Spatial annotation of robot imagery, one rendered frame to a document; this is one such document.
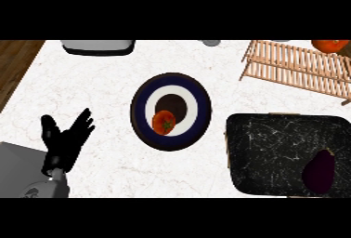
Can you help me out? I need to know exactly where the grey and black appliance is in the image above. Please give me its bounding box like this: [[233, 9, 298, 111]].
[[59, 39, 137, 57]]

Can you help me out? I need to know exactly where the wooden slatted tiered shelf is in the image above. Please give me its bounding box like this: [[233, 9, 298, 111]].
[[239, 40, 351, 107]]

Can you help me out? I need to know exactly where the black marbled tray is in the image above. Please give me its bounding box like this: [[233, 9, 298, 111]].
[[224, 112, 351, 199]]

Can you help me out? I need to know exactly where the blue and white plate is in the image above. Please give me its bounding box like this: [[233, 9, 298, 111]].
[[130, 72, 214, 152]]

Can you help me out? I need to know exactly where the dark purple eggplant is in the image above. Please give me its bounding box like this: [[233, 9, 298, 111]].
[[302, 148, 338, 195]]

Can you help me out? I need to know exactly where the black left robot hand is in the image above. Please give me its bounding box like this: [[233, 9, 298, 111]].
[[40, 107, 97, 178]]

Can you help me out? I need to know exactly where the orange squash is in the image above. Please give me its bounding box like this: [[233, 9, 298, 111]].
[[311, 39, 351, 54]]

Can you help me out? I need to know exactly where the orange tomato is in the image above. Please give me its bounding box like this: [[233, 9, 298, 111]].
[[150, 110, 177, 137]]

